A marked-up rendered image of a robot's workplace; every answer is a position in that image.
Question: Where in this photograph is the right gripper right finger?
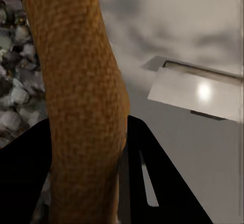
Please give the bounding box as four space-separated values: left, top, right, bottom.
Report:
127 116 213 224

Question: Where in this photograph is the popcorn bag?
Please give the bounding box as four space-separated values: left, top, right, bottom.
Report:
22 0 131 224

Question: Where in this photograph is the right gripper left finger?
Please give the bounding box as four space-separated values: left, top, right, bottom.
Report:
0 119 52 224

